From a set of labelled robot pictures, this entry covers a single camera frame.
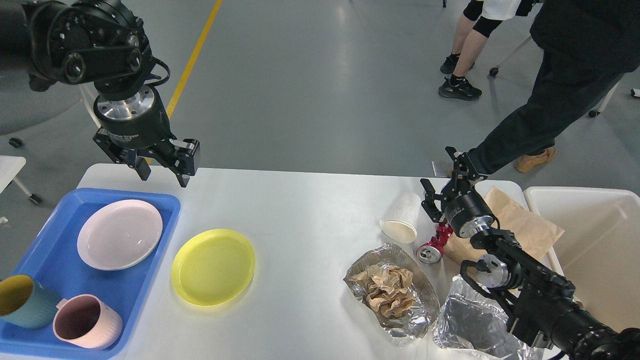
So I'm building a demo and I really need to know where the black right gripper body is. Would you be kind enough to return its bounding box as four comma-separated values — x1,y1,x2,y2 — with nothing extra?
430,187,497,239

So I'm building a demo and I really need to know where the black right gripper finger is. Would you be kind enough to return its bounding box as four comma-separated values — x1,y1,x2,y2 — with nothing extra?
445,146,489,193
420,178,443,221

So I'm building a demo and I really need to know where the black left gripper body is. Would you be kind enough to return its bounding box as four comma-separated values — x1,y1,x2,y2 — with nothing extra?
93,85,176,164

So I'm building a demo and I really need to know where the yellow plastic plate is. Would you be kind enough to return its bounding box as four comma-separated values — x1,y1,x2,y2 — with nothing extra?
170,228,256,306

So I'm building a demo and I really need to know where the pink ribbed mug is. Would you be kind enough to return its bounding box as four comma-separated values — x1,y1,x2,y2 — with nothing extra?
52,294,124,350

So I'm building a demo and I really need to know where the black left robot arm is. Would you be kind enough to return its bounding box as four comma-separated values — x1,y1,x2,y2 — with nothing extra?
1,0,200,188

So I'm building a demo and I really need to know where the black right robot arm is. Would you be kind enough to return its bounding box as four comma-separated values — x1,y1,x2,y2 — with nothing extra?
420,146,640,360

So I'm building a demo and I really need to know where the white paper cup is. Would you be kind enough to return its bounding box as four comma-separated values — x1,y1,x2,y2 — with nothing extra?
379,192,421,244

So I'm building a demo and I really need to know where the crushed red soda can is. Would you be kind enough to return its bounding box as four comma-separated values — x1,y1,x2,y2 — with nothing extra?
415,221,454,265

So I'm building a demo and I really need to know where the brown paper bag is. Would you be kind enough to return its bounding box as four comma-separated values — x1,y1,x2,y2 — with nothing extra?
444,187,565,265

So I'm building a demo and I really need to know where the foil tray with paper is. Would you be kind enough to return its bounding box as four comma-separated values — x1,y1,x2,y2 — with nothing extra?
343,243,441,346

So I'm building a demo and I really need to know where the crumpled brown paper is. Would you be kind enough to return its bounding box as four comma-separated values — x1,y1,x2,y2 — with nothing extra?
347,264,416,320

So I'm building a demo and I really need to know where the grey office chair left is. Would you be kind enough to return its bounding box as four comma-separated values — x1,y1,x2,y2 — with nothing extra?
0,74,98,141

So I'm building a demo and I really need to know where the crumpled aluminium foil sheet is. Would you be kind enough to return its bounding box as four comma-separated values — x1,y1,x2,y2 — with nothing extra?
432,275,544,360

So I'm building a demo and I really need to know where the white side table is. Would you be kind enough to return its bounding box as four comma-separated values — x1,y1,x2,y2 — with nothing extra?
0,155,42,205

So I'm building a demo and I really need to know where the blue plastic tray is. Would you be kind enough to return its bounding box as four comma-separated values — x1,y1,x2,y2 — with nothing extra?
0,187,181,360

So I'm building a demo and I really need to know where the beige plastic bin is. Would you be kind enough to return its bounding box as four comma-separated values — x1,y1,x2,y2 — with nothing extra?
525,186,640,331

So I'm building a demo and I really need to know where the white office chair right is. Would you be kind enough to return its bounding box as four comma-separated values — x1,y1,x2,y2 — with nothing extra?
487,35,619,118

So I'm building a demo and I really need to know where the person in white shirt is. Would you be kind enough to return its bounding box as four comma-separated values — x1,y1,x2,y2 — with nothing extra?
438,0,535,101

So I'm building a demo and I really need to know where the teal yellow mug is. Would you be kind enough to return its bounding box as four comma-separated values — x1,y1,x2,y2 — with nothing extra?
0,274,62,330

